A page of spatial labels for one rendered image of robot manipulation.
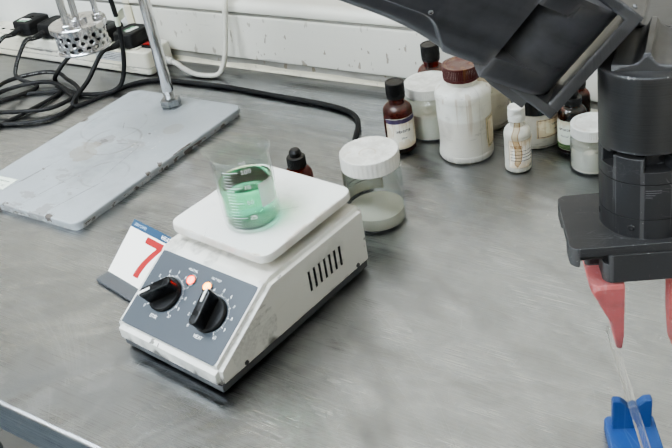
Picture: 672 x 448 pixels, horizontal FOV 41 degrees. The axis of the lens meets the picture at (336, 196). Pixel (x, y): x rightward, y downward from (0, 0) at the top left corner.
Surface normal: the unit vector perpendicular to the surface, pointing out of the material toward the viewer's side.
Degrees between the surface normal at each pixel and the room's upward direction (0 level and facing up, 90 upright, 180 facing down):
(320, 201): 0
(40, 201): 0
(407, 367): 0
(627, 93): 89
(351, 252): 90
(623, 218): 89
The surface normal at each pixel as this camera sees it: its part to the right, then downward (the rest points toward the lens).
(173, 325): -0.43, -0.49
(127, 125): -0.15, -0.85
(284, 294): 0.77, 0.23
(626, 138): -0.63, 0.46
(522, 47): -0.47, 0.41
